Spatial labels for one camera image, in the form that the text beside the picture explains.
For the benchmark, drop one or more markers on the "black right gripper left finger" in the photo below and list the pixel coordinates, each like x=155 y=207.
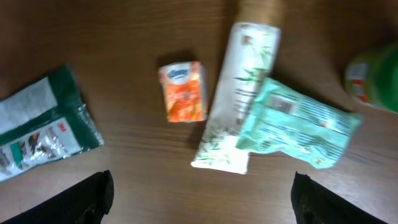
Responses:
x=85 y=202

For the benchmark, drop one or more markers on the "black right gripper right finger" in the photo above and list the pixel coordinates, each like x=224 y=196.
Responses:
x=314 y=204

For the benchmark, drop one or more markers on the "teal wet wipes pack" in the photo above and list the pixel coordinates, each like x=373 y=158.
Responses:
x=284 y=120

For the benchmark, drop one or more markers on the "green gloves package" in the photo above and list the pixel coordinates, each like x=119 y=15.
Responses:
x=44 y=122

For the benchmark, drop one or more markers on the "green lid jar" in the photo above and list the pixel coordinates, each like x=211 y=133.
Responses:
x=371 y=78

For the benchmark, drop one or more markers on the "orange tissue packet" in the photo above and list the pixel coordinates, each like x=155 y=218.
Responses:
x=184 y=92

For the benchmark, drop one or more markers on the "white cosmetic tube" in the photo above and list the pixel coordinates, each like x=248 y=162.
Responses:
x=249 y=58

